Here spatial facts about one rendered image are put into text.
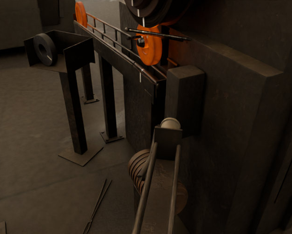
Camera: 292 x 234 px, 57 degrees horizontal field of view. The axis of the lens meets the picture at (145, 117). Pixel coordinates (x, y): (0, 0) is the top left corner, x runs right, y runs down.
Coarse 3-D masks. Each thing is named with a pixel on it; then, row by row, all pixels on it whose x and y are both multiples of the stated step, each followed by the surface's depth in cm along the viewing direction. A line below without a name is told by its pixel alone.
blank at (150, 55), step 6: (144, 30) 95; (150, 30) 92; (156, 30) 92; (150, 36) 92; (150, 42) 94; (156, 42) 92; (138, 48) 104; (144, 48) 102; (150, 48) 95; (156, 48) 93; (144, 54) 100; (150, 54) 96; (156, 54) 94; (144, 60) 102; (150, 60) 97; (156, 60) 96
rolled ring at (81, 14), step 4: (76, 4) 186; (80, 4) 181; (76, 8) 189; (80, 8) 179; (84, 8) 181; (76, 12) 192; (80, 12) 180; (84, 12) 180; (76, 16) 195; (80, 16) 194; (84, 16) 181; (80, 20) 194; (84, 20) 182; (84, 24) 184
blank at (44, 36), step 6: (36, 36) 130; (42, 36) 127; (48, 36) 129; (36, 42) 133; (42, 42) 129; (48, 42) 127; (36, 48) 135; (42, 48) 135; (48, 48) 128; (54, 48) 129; (42, 54) 135; (48, 54) 130; (54, 54) 129; (42, 60) 137; (48, 60) 133; (54, 60) 132
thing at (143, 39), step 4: (164, 32) 100; (168, 32) 100; (144, 36) 96; (136, 40) 97; (140, 40) 96; (144, 40) 96; (164, 40) 99; (168, 40) 100; (140, 44) 96; (144, 44) 96; (148, 44) 97; (164, 44) 101
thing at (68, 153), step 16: (48, 32) 142; (64, 32) 142; (32, 48) 136; (64, 48) 148; (80, 48) 129; (32, 64) 139; (64, 64) 136; (80, 64) 132; (64, 80) 141; (64, 96) 147; (80, 112) 155; (80, 128) 159; (80, 144) 164; (96, 144) 176; (80, 160) 164
